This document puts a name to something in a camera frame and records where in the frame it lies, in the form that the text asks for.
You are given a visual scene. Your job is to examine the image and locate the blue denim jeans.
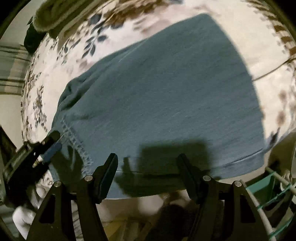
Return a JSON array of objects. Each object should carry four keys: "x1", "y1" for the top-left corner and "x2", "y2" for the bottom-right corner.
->
[{"x1": 50, "y1": 14, "x2": 266, "y2": 199}]

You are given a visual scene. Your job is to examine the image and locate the grey folded fleece blanket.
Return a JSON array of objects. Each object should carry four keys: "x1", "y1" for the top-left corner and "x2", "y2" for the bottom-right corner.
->
[{"x1": 33, "y1": 0, "x2": 94, "y2": 32}]

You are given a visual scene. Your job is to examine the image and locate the teal laundry rack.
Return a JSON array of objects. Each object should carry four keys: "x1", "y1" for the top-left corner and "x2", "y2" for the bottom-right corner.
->
[{"x1": 245, "y1": 167, "x2": 295, "y2": 240}]

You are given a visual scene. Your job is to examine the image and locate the white folded cloth under fleece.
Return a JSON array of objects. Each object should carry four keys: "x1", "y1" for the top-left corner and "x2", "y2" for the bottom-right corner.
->
[{"x1": 48, "y1": 0, "x2": 107, "y2": 39}]

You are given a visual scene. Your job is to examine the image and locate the grey-green window curtain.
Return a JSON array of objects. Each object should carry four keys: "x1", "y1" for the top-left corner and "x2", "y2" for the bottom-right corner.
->
[{"x1": 1, "y1": 42, "x2": 31, "y2": 95}]

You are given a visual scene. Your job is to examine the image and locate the floral bed blanket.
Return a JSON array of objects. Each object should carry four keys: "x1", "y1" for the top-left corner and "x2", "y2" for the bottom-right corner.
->
[{"x1": 21, "y1": 1, "x2": 295, "y2": 150}]

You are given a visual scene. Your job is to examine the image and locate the dark green velvet comforter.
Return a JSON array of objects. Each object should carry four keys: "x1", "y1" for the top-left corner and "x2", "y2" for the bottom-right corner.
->
[{"x1": 23, "y1": 23, "x2": 46, "y2": 55}]

